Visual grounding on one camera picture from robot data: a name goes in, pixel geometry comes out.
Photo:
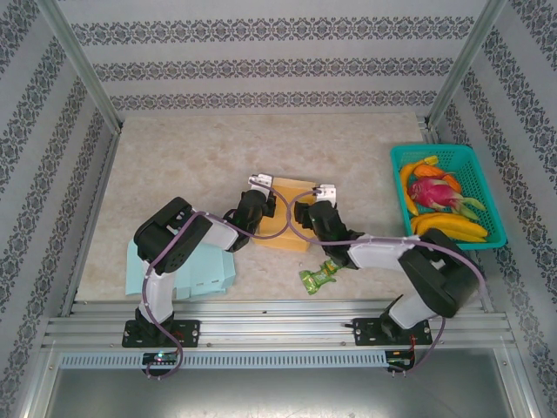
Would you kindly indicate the aluminium frame post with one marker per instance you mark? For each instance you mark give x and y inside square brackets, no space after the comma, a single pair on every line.
[461,65]
[82,69]

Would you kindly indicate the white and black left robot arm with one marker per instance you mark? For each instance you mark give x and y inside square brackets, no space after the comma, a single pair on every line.
[219,235]

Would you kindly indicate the orange fruit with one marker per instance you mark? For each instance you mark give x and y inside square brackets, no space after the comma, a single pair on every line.
[431,170]

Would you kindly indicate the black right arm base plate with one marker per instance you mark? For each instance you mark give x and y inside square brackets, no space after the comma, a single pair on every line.
[370,331]

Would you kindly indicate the teal plastic basket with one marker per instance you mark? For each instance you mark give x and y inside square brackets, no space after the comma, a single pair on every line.
[478,174]

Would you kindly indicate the single curved yellow banana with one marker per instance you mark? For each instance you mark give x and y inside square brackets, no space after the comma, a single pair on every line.
[405,183]

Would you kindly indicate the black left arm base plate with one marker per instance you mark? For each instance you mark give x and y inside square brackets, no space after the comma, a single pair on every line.
[187,333]

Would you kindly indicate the large green candy packet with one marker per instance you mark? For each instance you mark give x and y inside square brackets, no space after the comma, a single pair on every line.
[317,278]

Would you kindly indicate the aluminium frame rail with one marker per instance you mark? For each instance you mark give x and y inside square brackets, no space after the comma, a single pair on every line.
[278,324]

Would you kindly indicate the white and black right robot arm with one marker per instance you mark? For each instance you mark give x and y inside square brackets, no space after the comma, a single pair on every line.
[378,254]

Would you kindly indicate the small circuit board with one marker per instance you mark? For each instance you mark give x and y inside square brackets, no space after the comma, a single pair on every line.
[400,357]
[161,358]

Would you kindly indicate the light blue paper box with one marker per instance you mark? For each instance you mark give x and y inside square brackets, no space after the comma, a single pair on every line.
[209,274]

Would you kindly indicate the small green candy packet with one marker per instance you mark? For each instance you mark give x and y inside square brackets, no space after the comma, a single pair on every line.
[330,266]

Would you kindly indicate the orange paper box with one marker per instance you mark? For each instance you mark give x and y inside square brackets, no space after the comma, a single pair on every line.
[285,191]

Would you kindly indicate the small yellow fruit piece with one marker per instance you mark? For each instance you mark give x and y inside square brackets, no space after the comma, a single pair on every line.
[431,160]

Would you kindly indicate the pink dragon fruit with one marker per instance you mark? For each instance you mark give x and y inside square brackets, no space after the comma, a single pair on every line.
[431,193]

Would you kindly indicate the yellow banana bunch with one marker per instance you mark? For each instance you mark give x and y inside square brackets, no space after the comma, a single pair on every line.
[452,228]

